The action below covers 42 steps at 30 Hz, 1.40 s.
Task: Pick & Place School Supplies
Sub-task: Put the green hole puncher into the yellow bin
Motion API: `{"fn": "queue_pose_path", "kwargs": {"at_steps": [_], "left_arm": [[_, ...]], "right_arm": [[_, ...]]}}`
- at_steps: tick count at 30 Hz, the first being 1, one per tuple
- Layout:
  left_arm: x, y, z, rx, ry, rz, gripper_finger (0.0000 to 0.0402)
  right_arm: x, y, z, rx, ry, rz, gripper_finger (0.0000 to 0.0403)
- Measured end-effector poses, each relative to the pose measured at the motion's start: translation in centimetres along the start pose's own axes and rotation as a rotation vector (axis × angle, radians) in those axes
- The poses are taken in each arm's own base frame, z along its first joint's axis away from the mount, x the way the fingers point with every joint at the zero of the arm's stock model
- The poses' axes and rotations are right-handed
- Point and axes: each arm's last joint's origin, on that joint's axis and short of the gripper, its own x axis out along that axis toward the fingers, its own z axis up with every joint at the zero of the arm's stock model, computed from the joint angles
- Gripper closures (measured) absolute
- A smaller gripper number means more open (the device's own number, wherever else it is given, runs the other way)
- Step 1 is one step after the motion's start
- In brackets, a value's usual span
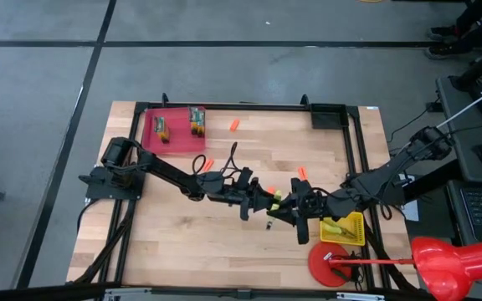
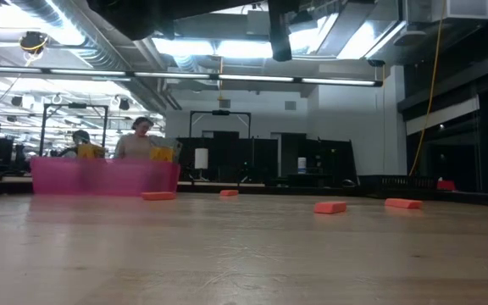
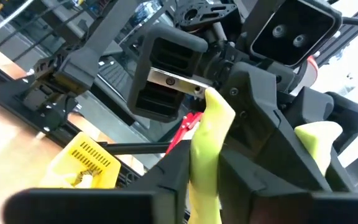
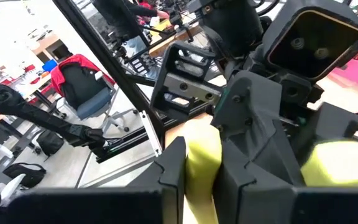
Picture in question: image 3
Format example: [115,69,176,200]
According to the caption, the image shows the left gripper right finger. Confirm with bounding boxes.
[218,149,312,224]

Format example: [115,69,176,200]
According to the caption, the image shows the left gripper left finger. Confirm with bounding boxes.
[126,139,192,224]

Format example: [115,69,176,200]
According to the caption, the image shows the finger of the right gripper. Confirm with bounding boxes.
[324,92,358,190]
[225,62,332,192]

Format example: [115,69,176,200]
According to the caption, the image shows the thin black rod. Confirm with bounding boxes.
[98,141,171,156]

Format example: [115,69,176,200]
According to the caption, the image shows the red plastic object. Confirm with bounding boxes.
[165,111,204,154]

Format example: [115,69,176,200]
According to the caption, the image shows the yellow slotted plastic box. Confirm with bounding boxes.
[38,131,122,190]

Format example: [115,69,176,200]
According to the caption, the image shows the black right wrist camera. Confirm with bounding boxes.
[242,0,344,68]

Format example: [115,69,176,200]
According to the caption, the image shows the black aluminium rig frame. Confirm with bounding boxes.
[0,0,173,187]

